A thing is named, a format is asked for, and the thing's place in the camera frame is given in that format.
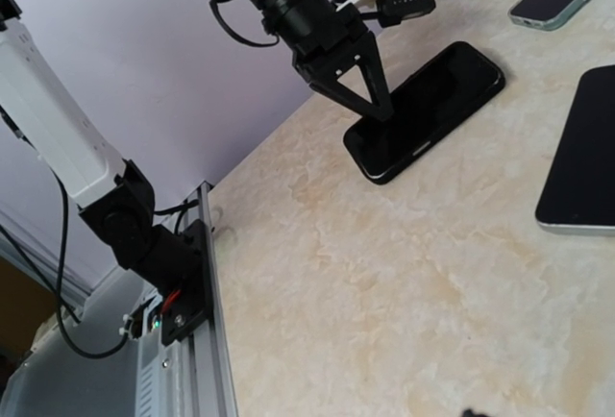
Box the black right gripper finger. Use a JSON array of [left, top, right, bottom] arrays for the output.
[[461, 408, 489, 417]]

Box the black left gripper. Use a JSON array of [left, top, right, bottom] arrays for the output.
[[290, 3, 392, 121]]

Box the small silver-edged phone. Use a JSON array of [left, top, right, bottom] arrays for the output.
[[343, 40, 506, 186]]

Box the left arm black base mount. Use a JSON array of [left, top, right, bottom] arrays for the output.
[[160, 220, 215, 347]]

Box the silver-edged phone black screen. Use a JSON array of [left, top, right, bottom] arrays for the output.
[[534, 65, 614, 236]]

